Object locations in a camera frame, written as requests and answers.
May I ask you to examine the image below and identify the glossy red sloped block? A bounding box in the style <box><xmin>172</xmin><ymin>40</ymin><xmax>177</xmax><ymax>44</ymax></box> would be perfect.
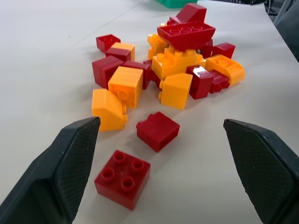
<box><xmin>186</xmin><ymin>65</ymin><xmax>214</xmax><ymax>100</ymax></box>

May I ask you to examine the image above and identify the orange sloped block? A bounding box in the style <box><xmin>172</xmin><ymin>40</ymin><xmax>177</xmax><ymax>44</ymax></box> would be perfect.
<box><xmin>158</xmin><ymin>73</ymin><xmax>193</xmax><ymax>110</ymax></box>
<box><xmin>91</xmin><ymin>88</ymin><xmax>128</xmax><ymax>132</ymax></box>

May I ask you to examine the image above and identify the red studded plastic brick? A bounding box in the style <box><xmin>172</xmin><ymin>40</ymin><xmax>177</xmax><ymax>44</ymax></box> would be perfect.
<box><xmin>207</xmin><ymin>70</ymin><xmax>231</xmax><ymax>94</ymax></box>

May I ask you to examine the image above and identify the green container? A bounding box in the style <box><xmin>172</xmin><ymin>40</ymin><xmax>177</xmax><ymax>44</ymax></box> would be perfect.
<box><xmin>156</xmin><ymin>0</ymin><xmax>199</xmax><ymax>9</ymax></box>

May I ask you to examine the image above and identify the small red block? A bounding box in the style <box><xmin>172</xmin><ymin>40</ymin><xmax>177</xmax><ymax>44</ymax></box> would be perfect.
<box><xmin>95</xmin><ymin>34</ymin><xmax>121</xmax><ymax>53</ymax></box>

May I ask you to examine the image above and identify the red plastic building brick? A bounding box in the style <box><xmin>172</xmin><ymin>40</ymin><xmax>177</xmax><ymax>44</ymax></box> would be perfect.
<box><xmin>157</xmin><ymin>22</ymin><xmax>216</xmax><ymax>51</ymax></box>

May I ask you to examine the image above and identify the orange curved plastic brick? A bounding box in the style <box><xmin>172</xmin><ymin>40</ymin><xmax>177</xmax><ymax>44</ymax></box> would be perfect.
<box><xmin>205</xmin><ymin>54</ymin><xmax>245</xmax><ymax>86</ymax></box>

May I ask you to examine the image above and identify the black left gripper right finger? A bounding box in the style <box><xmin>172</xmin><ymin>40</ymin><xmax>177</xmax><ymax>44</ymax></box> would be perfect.
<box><xmin>223</xmin><ymin>119</ymin><xmax>299</xmax><ymax>224</ymax></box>

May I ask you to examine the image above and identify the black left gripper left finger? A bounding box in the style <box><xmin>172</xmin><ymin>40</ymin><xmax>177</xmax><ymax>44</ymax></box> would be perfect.
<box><xmin>0</xmin><ymin>116</ymin><xmax>101</xmax><ymax>224</ymax></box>

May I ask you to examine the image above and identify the red square four-stud brick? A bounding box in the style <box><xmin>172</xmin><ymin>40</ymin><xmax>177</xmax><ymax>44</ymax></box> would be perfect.
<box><xmin>94</xmin><ymin>149</ymin><xmax>151</xmax><ymax>210</ymax></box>

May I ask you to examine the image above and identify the orange square block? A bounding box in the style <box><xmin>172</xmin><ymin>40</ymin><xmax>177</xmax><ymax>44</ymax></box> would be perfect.
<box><xmin>111</xmin><ymin>42</ymin><xmax>135</xmax><ymax>62</ymax></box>
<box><xmin>107</xmin><ymin>66</ymin><xmax>144</xmax><ymax>109</ymax></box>

